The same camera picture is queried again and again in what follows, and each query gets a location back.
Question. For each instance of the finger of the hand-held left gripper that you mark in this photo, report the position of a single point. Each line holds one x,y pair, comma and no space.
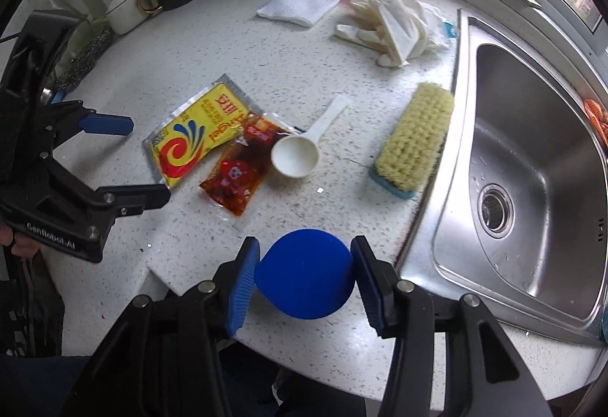
142,197
107,125

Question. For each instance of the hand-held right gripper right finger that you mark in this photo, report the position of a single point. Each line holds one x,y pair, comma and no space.
368,288

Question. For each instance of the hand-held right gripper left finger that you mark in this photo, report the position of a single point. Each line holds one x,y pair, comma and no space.
243,288

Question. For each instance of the blue plastic cap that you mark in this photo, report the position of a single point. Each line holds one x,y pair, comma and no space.
304,274

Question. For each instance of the white dish cloth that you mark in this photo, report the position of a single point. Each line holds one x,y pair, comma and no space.
301,3

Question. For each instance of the cream rubber gloves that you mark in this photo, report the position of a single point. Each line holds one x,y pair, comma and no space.
394,25

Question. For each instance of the person's left hand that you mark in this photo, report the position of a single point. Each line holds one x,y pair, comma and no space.
14,243

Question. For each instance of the yellow seasoning sachet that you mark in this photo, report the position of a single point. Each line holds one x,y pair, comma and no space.
190,136

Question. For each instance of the red sauce sachet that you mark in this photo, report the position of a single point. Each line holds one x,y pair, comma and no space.
232,174

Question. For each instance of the small white teapot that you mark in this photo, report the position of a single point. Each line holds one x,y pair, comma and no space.
126,10

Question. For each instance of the white plastic scoop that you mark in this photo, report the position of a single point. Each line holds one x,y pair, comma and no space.
294,155

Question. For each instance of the yellow bristle scrub brush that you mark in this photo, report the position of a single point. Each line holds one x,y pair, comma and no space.
413,141

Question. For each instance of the stainless steel sink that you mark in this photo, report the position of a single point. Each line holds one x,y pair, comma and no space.
522,136

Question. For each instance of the blue plastic packet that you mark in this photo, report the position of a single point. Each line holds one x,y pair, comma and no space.
450,29

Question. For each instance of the orange dish rag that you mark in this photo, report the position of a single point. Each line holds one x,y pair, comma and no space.
597,120

